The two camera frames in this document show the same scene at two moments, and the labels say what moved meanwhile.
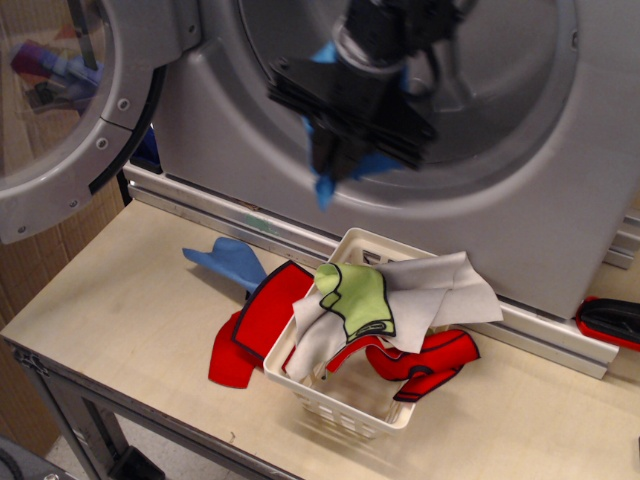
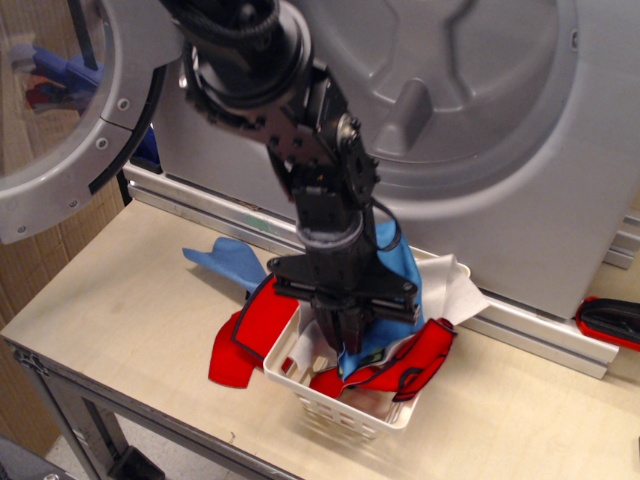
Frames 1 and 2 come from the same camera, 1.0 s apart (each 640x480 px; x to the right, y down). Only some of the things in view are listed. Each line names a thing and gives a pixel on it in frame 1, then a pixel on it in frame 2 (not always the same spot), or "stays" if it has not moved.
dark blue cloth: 383,162 -> 400,259
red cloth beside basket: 245,338 stays
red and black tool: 610,320 stays
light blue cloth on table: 232,261 stays
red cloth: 431,362 -> 421,356
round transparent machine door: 81,89 stays
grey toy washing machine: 534,165 stays
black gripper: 362,101 -> 345,276
